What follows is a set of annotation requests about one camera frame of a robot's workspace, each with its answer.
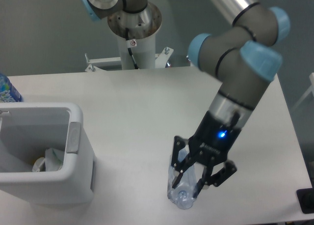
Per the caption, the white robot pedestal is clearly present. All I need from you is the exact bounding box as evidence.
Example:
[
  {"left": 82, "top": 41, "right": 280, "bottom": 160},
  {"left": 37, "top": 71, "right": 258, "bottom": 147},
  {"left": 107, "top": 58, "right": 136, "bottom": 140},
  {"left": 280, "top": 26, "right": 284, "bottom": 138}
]
[{"left": 107, "top": 2, "right": 162, "bottom": 70}]

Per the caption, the black device at table edge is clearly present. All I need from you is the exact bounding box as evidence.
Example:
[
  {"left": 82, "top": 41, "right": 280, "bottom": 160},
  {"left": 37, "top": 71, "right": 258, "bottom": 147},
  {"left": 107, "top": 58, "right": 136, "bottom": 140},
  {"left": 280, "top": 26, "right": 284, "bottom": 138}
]
[{"left": 296, "top": 188, "right": 314, "bottom": 214}]

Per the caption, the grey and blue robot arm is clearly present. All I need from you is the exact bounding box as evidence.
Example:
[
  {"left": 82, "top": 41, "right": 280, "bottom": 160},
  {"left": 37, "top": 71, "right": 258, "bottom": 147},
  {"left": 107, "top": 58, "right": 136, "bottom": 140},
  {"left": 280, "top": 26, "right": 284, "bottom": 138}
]
[{"left": 81, "top": 0, "right": 290, "bottom": 198}]

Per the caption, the white plastic bag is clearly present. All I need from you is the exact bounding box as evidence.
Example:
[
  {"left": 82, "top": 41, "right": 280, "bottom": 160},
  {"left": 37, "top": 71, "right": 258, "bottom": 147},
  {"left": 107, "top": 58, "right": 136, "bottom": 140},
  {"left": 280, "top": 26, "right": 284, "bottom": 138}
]
[{"left": 45, "top": 148, "right": 65, "bottom": 171}]

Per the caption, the trash inside the can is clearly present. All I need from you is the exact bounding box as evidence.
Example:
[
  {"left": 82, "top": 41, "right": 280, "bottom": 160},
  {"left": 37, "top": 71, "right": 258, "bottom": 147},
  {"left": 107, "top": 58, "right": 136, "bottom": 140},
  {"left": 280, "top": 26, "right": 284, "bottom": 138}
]
[{"left": 32, "top": 157, "right": 46, "bottom": 172}]

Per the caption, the clear plastic bottle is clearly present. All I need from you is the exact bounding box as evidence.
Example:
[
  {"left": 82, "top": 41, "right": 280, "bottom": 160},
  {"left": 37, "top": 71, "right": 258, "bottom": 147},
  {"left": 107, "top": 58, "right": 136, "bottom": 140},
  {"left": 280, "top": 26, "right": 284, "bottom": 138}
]
[{"left": 167, "top": 155, "right": 197, "bottom": 210}]

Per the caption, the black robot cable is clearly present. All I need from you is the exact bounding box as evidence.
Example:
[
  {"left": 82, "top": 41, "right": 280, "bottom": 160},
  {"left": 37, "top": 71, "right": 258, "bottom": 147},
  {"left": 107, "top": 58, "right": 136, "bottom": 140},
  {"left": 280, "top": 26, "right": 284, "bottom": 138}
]
[{"left": 124, "top": 27, "right": 139, "bottom": 70}]

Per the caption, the white plastic trash can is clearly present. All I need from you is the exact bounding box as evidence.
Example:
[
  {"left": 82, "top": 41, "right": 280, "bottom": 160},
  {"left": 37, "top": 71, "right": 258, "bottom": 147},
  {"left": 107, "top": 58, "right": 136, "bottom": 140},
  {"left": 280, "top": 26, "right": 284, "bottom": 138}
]
[{"left": 0, "top": 102, "right": 96, "bottom": 204}]

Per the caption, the blue labelled water bottle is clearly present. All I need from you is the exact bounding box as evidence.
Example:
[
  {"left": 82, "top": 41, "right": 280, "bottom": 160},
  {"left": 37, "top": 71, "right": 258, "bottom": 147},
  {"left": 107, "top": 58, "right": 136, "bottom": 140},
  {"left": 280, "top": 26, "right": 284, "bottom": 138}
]
[{"left": 0, "top": 73, "right": 23, "bottom": 103}]

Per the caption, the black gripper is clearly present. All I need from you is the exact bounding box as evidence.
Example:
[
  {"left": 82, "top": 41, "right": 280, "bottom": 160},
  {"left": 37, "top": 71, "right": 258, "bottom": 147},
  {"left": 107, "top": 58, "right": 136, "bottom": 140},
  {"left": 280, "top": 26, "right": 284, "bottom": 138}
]
[{"left": 171, "top": 112, "right": 241, "bottom": 198}]

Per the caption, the white pedestal foot bracket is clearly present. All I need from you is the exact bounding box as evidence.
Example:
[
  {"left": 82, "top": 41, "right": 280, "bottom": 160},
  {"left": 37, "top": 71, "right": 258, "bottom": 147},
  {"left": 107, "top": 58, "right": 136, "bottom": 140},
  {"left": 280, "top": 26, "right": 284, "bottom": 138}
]
[{"left": 84, "top": 47, "right": 194, "bottom": 73}]

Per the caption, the white frame at right edge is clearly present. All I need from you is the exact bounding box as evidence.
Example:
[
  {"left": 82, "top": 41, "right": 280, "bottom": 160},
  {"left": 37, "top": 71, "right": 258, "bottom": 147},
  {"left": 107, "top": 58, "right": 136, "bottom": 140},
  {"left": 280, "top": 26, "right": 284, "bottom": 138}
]
[{"left": 291, "top": 73, "right": 314, "bottom": 112}]

